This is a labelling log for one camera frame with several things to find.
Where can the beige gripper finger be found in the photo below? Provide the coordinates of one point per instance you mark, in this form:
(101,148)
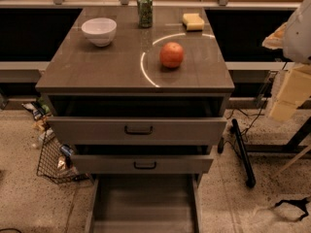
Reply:
(290,90)
(275,40)

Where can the red apple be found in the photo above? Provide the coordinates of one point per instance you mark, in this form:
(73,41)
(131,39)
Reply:
(171,55)

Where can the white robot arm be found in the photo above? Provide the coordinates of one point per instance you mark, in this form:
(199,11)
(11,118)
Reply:
(294,39)

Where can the grey drawer cabinet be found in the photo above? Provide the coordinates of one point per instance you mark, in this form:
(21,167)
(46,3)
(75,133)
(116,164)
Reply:
(127,79)

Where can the bottom grey drawer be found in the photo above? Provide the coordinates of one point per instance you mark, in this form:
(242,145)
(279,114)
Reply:
(144,204)

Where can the grey drawer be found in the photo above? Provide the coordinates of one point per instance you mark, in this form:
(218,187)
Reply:
(76,130)
(144,204)
(141,160)

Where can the middle grey drawer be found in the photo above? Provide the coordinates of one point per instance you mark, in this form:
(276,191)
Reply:
(141,160)

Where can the top grey drawer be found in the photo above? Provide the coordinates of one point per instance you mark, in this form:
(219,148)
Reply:
(76,130)

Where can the yellow sponge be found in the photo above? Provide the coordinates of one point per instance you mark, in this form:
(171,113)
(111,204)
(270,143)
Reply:
(193,22)

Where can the black table leg bar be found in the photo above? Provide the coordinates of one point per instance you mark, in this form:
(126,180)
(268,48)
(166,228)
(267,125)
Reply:
(251,180)

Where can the green soda can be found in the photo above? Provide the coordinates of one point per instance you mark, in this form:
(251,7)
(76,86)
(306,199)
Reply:
(145,13)

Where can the white bowl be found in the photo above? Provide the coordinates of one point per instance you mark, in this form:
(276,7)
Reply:
(100,31)

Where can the snack bags pile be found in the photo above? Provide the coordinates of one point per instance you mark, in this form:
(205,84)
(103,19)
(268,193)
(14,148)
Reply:
(41,114)

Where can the black wire basket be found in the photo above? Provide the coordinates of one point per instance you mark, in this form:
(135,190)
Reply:
(54,166)

